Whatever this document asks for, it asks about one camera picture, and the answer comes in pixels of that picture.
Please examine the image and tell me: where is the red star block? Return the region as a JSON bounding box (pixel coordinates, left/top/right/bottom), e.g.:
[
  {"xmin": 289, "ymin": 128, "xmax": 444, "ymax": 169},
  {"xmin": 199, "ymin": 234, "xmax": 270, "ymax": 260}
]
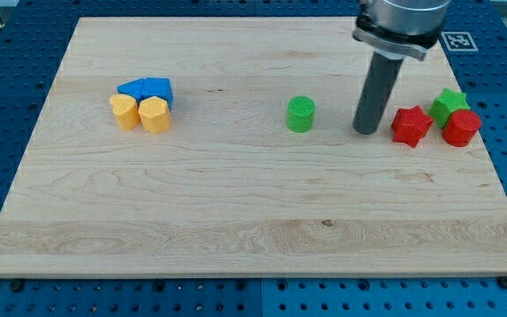
[{"xmin": 391, "ymin": 106, "xmax": 434, "ymax": 148}]

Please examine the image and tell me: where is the red cylinder block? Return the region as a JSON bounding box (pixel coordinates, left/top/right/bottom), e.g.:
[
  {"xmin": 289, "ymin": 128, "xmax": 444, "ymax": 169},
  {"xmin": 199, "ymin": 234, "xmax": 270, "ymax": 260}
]
[{"xmin": 442, "ymin": 109, "xmax": 482, "ymax": 147}]

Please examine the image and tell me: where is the green cylinder block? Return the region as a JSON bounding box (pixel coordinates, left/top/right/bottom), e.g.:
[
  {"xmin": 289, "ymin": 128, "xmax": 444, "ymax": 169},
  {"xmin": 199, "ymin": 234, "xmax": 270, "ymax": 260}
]
[{"xmin": 286, "ymin": 96, "xmax": 316, "ymax": 133}]

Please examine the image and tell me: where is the white fiducial marker tag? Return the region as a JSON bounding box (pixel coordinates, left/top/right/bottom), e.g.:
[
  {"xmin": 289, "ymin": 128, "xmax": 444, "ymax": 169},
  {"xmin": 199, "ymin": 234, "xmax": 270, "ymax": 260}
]
[{"xmin": 441, "ymin": 31, "xmax": 478, "ymax": 52}]

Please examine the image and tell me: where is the yellow hexagon block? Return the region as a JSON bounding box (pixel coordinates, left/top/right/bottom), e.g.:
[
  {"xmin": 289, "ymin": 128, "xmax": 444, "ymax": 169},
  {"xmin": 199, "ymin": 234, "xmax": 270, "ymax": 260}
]
[{"xmin": 138, "ymin": 96, "xmax": 171, "ymax": 134}]

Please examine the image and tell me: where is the yellow heart block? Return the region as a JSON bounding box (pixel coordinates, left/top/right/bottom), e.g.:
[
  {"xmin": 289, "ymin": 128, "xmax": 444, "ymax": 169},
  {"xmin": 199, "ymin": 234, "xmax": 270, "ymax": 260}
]
[{"xmin": 109, "ymin": 93, "xmax": 140, "ymax": 131}]

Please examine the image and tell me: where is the wooden board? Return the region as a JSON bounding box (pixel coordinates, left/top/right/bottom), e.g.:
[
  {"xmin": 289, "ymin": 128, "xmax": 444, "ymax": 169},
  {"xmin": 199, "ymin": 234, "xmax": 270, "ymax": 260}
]
[{"xmin": 0, "ymin": 18, "xmax": 507, "ymax": 278}]

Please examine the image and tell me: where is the blue cube block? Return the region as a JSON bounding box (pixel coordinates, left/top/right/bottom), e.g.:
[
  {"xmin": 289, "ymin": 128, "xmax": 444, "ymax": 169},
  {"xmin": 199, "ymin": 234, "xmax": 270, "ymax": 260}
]
[{"xmin": 141, "ymin": 77, "xmax": 173, "ymax": 109}]

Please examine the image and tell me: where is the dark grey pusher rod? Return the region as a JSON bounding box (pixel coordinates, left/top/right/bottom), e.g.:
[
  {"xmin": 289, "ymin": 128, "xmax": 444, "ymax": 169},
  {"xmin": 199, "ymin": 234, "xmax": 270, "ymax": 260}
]
[{"xmin": 352, "ymin": 52, "xmax": 403, "ymax": 135}]

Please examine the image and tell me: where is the green star block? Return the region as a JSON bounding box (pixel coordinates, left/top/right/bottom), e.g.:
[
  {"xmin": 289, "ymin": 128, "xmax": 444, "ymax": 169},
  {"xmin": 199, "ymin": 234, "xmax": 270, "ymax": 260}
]
[{"xmin": 428, "ymin": 88, "xmax": 470, "ymax": 129}]

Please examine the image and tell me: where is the blue triangle block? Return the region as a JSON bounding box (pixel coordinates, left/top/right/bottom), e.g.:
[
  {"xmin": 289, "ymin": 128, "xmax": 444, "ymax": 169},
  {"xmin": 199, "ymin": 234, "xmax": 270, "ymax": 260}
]
[{"xmin": 117, "ymin": 78, "xmax": 145, "ymax": 103}]

